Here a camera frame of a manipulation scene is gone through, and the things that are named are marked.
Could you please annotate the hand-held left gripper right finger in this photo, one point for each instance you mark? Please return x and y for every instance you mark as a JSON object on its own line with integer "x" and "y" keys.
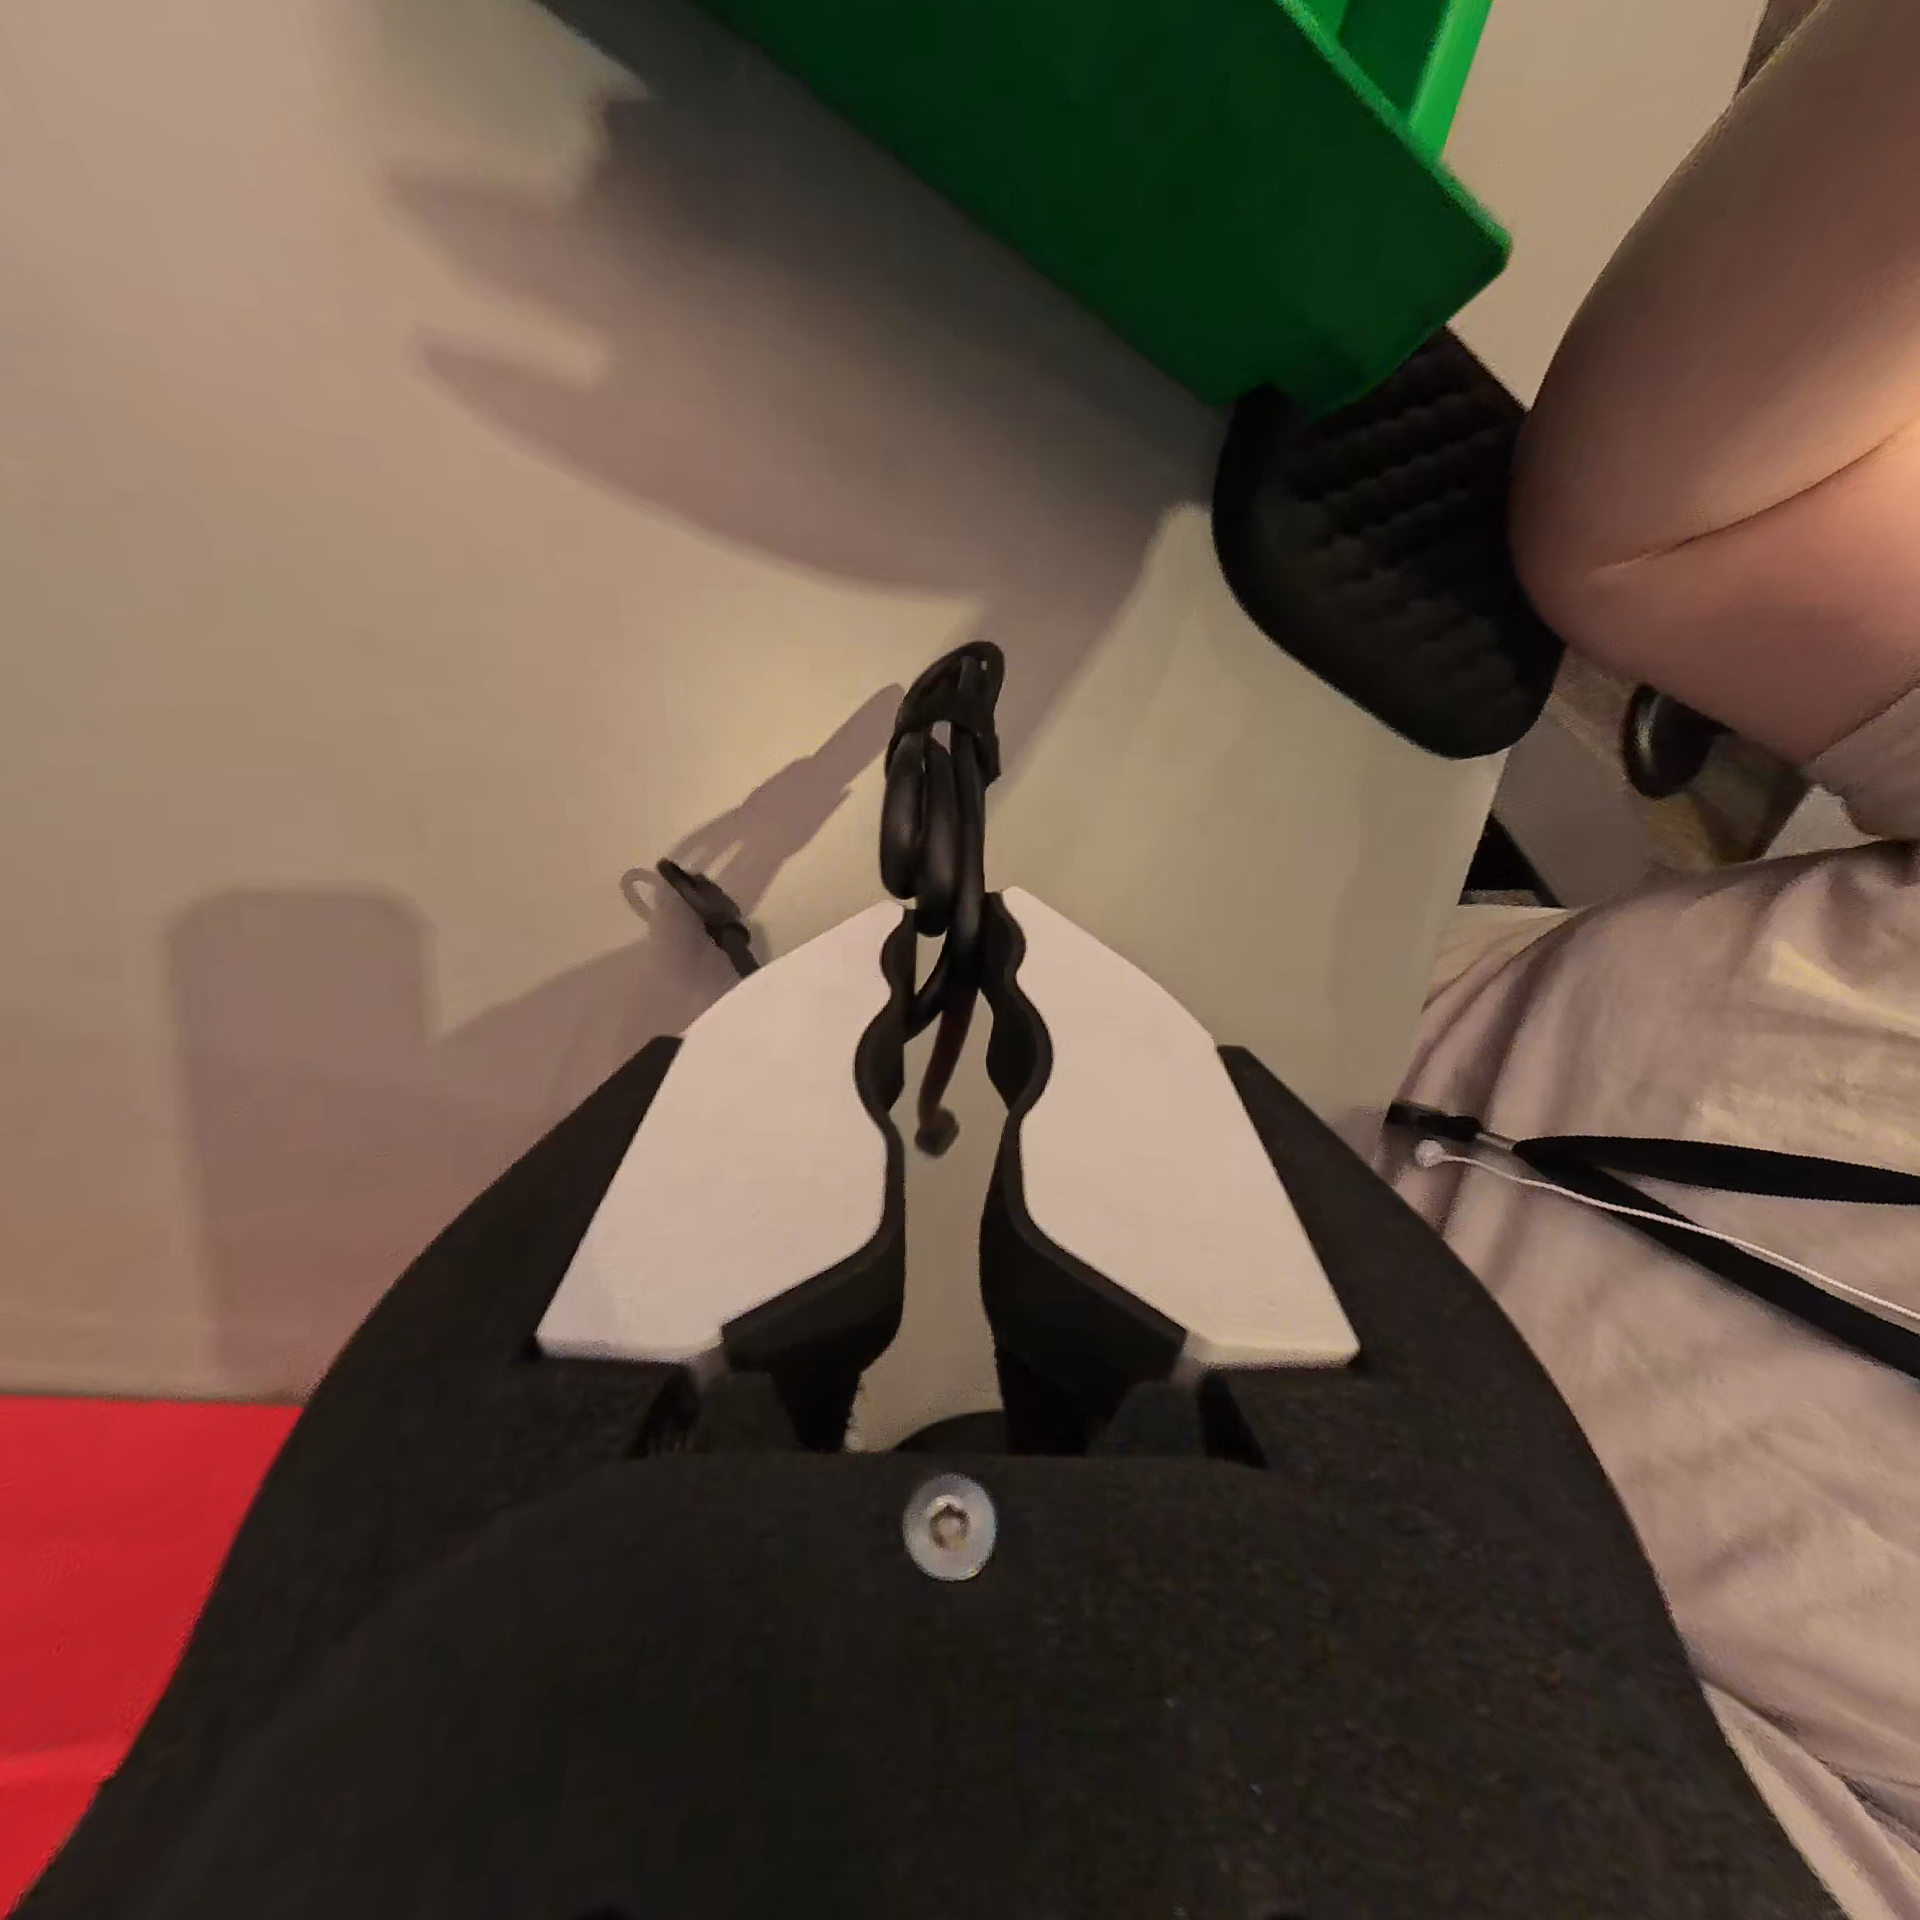
{"x": 1169, "y": 1140}

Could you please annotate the red plastic bin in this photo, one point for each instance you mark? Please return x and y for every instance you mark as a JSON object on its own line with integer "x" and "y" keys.
{"x": 89, "y": 1574}

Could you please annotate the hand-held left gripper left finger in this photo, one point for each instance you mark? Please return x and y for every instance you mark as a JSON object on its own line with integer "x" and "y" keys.
{"x": 748, "y": 1140}

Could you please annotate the person's right forearm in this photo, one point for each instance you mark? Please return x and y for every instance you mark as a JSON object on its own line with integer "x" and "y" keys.
{"x": 1725, "y": 378}

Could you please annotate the black wrist rest pad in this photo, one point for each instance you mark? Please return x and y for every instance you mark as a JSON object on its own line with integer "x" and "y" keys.
{"x": 1380, "y": 556}

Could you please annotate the green plastic bin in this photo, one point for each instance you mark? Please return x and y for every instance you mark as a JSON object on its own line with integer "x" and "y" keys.
{"x": 1123, "y": 152}

